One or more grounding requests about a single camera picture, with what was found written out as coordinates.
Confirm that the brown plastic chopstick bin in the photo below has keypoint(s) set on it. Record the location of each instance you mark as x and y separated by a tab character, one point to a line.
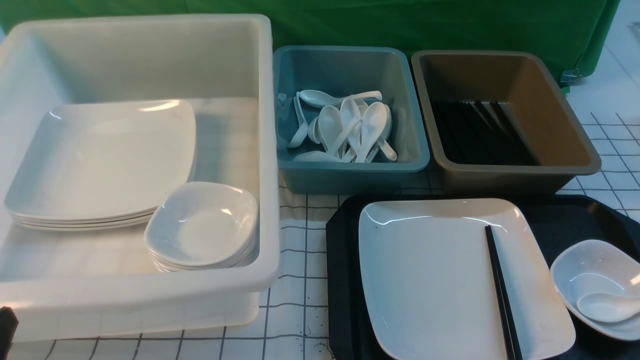
534	103

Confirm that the stack of white square plates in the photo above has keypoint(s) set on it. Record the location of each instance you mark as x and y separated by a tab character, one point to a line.
105	160

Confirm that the black chopsticks in bin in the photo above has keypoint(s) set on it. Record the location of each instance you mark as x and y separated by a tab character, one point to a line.
479	134

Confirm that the small white bowl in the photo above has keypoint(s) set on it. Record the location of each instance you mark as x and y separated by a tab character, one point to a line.
594	266

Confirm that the pile of white spoons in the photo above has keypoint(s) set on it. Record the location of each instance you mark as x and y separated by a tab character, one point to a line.
350	129

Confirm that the metal binder clip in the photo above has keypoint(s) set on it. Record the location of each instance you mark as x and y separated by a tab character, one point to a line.
570	77

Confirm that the black serving tray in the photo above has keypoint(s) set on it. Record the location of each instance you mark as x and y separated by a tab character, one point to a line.
558	221

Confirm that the green backdrop cloth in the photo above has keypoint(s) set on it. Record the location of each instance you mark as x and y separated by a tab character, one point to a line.
567	35

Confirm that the white spoon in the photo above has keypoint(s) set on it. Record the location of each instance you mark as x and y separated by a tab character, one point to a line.
608	307

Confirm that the large white plastic bin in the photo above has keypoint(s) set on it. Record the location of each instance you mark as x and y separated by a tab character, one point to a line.
87	284

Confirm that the stack of small white bowls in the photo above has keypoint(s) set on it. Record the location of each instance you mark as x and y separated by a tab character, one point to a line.
203	226

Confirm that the white square rice plate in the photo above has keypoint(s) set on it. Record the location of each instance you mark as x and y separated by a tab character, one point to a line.
429	287

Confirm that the teal plastic spoon bin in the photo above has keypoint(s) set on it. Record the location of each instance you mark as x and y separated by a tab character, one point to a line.
342	71

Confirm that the black chopstick pair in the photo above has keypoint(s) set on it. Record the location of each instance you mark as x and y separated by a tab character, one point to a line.
510	335

